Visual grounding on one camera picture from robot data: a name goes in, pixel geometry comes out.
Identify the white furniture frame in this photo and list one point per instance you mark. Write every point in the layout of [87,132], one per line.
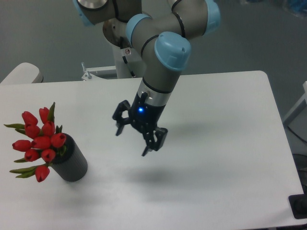
[297,108]

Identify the red tulip bouquet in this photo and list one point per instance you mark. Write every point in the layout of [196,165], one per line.
[47,142]

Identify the black device at table edge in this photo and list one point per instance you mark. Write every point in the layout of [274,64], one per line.
[298,205]

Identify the white chair back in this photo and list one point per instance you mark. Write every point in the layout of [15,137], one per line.
[24,73]

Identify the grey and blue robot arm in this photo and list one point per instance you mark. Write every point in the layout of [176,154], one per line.
[163,45]

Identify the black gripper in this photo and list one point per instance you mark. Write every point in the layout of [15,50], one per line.
[144,118]

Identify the clear bag with blue items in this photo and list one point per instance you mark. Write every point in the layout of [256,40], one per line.
[297,8]

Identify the dark grey ribbed vase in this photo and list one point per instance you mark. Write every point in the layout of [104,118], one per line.
[72,166]

